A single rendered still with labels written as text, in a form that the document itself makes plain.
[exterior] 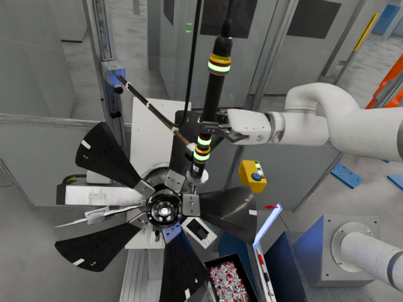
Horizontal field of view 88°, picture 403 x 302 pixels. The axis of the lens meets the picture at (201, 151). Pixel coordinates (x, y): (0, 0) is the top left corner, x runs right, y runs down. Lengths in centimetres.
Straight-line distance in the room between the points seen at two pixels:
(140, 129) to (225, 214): 52
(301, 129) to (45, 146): 158
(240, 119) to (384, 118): 27
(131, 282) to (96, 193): 106
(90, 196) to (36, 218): 149
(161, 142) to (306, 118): 62
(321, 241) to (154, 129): 82
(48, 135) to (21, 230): 98
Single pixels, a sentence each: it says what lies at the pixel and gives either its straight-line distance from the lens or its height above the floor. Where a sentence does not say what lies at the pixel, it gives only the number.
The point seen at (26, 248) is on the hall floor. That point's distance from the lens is 226.
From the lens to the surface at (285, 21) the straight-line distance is 125.
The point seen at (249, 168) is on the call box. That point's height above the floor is 107.
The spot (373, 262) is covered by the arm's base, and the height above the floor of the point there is 122.
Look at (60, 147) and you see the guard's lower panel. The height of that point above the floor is 78.
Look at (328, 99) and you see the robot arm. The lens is 51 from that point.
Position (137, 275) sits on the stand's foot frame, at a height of 6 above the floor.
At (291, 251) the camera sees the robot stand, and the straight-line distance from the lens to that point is 113.
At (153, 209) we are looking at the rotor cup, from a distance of 73.
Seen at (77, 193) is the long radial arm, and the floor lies 112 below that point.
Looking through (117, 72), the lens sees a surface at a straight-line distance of 101.
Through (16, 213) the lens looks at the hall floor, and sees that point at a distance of 250.
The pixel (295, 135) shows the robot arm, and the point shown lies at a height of 156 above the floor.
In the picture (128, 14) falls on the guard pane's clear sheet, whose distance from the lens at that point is 119.
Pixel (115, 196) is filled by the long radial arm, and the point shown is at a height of 112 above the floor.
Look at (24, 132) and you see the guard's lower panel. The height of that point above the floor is 89.
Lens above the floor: 184
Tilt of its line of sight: 41 degrees down
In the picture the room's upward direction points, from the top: 11 degrees clockwise
